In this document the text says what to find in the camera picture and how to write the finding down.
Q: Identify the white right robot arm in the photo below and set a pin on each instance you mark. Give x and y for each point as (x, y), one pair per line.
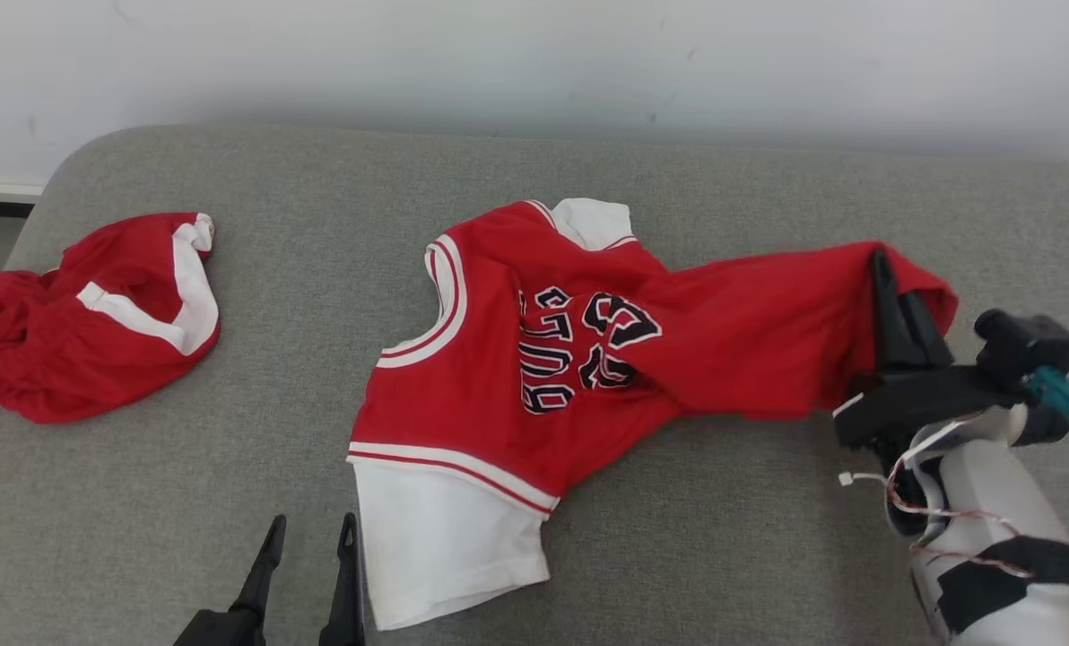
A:
(992, 520)

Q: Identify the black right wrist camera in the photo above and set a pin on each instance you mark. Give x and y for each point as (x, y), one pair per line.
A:
(1028, 345)

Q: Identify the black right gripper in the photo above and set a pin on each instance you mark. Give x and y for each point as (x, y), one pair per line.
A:
(920, 395)

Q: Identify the teal right camera connector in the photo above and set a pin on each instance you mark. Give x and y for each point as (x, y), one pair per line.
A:
(1059, 395)

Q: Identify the red basketball jersey number print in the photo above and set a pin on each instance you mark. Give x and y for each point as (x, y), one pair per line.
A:
(499, 395)

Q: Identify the red shorts white stripes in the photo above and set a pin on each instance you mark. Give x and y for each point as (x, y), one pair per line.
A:
(59, 341)

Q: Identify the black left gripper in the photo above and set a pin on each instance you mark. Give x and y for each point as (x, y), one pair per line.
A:
(221, 630)

